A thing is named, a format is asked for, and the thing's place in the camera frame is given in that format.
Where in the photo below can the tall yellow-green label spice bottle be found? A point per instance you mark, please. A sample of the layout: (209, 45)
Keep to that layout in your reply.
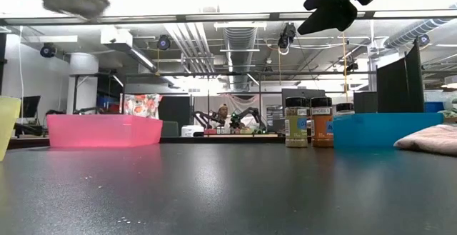
(344, 108)

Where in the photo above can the orange spice bottle black cap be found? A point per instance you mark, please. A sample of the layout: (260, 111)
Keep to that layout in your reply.
(322, 128)

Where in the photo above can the background black robot arm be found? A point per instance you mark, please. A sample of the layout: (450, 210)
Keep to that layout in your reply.
(203, 118)
(250, 115)

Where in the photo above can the black hanging ceiling device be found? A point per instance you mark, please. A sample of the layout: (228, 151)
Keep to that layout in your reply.
(287, 35)

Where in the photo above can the black partition panel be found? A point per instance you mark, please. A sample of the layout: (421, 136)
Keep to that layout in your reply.
(400, 85)

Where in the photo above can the green-label spice bottle black cap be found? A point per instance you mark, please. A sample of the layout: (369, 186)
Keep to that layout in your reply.
(296, 128)

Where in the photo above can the blue plastic bin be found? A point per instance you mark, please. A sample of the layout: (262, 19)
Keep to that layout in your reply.
(378, 129)

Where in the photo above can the blue barrel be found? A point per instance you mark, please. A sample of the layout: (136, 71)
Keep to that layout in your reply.
(434, 107)

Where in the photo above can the person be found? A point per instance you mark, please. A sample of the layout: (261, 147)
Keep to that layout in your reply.
(223, 113)

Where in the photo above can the pale pink cloth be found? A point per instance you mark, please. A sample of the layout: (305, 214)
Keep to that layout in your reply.
(428, 138)

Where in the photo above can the white box device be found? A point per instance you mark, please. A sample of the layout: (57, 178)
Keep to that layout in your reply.
(193, 130)

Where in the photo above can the dark green chair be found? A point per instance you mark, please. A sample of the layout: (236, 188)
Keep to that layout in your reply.
(170, 129)

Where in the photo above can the floral patterned cloth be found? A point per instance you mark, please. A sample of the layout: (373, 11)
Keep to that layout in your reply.
(143, 105)

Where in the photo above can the pink plastic bin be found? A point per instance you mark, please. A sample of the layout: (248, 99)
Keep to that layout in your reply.
(103, 131)

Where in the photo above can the small black side monitor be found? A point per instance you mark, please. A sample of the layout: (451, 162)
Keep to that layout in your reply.
(31, 106)

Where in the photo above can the yellow-green plastic bin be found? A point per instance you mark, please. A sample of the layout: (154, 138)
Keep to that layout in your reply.
(7, 128)

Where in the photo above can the silver slanted ceiling duct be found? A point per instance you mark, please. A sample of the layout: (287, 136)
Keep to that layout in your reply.
(421, 29)

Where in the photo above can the round ceiling dome camera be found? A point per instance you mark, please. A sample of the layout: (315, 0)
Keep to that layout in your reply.
(164, 42)
(423, 40)
(48, 50)

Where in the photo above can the silver ribbed ceiling duct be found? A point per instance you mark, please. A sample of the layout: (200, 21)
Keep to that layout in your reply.
(240, 49)

